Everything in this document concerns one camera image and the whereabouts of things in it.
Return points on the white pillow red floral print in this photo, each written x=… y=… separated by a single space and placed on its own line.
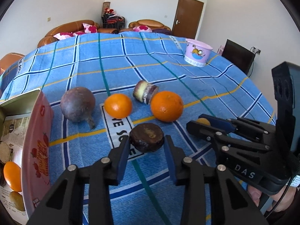
x=142 y=28
x=62 y=35
x=90 y=28
x=79 y=33

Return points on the wall socket with plug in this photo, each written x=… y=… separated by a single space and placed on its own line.
x=256 y=50

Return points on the pink rectangular tin box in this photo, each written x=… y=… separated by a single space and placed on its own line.
x=38 y=131

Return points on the dark chocolate round cake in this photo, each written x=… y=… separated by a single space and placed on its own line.
x=146 y=137

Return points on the brown wooden door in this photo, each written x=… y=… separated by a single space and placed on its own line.
x=187 y=16

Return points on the blue plaid tablecloth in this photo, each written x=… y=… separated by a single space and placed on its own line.
x=140 y=58

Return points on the long brown leather sofa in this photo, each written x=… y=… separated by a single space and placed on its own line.
x=68 y=25

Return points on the medium orange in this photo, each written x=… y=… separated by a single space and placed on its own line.
x=13 y=175

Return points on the green brown kiwi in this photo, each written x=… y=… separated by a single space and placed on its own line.
x=16 y=201

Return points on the yellow brown kiwi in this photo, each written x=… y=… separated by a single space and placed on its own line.
x=203 y=121

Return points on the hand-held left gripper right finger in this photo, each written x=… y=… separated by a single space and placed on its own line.
x=170 y=159

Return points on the stacked dark chairs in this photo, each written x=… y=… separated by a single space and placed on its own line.
x=113 y=23

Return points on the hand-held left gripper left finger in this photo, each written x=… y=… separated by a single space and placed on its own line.
x=123 y=159

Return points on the person's right hand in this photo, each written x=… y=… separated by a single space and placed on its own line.
x=254 y=193

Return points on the orange leather chair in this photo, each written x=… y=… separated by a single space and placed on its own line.
x=10 y=62

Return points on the large orange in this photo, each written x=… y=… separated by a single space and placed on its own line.
x=166 y=106

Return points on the pink cartoon print bucket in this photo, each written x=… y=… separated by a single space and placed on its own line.
x=198 y=54

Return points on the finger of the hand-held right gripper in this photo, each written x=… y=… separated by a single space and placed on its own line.
x=201 y=131
x=222 y=124

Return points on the purple passion fruit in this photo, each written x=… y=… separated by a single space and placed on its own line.
x=77 y=103

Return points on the tall patterned vase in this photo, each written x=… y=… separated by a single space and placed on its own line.
x=106 y=7

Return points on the red plush toys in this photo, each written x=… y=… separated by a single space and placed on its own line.
x=110 y=11

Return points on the pink gift bag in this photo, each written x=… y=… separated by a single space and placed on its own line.
x=220 y=50

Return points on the black television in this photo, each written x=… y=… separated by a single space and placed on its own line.
x=238 y=57

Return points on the small orange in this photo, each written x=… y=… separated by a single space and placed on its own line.
x=118 y=106

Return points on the brown leather armchair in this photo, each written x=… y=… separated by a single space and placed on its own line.
x=150 y=23

